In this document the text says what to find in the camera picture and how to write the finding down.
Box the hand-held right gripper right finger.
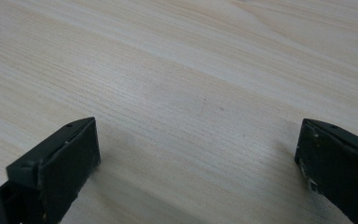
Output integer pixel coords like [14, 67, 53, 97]
[294, 118, 358, 224]

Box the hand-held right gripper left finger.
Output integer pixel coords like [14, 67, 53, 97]
[0, 117, 102, 224]

